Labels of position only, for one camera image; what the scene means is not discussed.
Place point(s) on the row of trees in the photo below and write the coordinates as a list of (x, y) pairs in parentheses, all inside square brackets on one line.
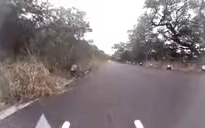
[(170, 30), (40, 33)]

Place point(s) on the grey asphalt road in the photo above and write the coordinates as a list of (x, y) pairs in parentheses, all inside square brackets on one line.
[(123, 96)]

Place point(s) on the robot's own part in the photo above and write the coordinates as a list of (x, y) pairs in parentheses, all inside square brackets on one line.
[(66, 124), (138, 124)]

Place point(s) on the dry grass verge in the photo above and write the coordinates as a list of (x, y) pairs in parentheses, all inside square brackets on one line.
[(26, 80)]

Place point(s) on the pale kerb strip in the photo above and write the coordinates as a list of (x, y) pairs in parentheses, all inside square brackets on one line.
[(10, 111)]

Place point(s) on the person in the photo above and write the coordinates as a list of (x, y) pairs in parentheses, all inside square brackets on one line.
[(73, 69)]

